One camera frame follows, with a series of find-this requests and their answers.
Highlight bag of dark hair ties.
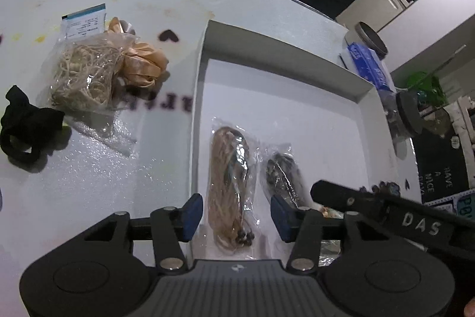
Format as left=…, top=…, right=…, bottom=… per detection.
left=259, top=143, right=308, bottom=208

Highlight blue patterned fabric scrunchie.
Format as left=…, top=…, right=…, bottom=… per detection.
left=359, top=181, right=401, bottom=197

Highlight green potted plant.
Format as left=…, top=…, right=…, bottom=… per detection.
left=405, top=72, right=448, bottom=109

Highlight blue tissue pack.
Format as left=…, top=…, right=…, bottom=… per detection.
left=340, top=42, right=395, bottom=92

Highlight bag of brown hair ties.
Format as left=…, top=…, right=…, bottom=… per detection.
left=205, top=117, right=261, bottom=260

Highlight peach satin bow scrunchie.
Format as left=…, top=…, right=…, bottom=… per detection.
left=114, top=38, right=169, bottom=89

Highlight white shallow cardboard box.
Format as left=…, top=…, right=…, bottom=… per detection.
left=191, top=21, right=421, bottom=201

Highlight white teal labelled packet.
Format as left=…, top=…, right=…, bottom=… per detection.
left=60, top=3, right=106, bottom=40

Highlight black lidded glass jar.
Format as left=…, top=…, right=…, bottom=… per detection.
left=379, top=90, right=423, bottom=144

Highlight bag of beige hair ties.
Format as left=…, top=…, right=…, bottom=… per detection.
left=43, top=32, right=137, bottom=157

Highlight black hair scrunchie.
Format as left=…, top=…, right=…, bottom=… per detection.
left=1, top=85, right=65, bottom=165

